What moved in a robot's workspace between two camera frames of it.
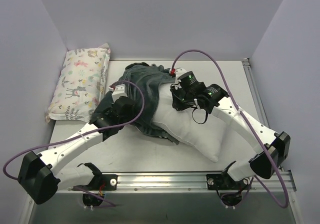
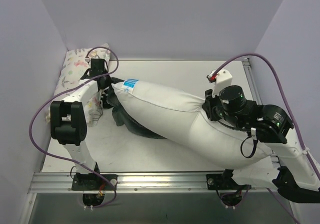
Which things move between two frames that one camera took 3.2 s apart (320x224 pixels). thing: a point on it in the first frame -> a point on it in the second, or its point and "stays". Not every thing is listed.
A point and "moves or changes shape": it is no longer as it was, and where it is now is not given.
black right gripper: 176,93 -> 208,104
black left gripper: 125,103 -> 105,93
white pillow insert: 201,131 moves or changes shape
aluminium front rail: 172,183 stays
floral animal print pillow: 81,83 stays
